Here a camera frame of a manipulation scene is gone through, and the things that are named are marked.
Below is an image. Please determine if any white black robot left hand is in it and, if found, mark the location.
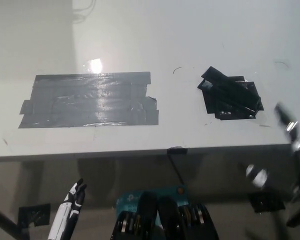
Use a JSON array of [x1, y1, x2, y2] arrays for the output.
[[46, 178, 88, 240]]

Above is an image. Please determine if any black floor tape patch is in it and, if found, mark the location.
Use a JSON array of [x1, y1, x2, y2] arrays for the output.
[[248, 192, 286, 214], [17, 202, 52, 227]]

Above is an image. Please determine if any black table leg bar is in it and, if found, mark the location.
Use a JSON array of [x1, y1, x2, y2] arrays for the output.
[[0, 203, 31, 240]]

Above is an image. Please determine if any teal router box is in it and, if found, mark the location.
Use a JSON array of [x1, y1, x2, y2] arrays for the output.
[[115, 184, 190, 219]]

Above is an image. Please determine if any black tape square patch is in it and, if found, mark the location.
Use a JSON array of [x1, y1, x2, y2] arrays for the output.
[[196, 74, 265, 122]]

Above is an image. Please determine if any grey duct tape patch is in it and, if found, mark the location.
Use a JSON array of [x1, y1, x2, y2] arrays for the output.
[[17, 71, 160, 129]]

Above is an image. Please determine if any thin black cable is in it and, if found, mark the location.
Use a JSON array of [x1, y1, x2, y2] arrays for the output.
[[168, 152, 185, 186]]

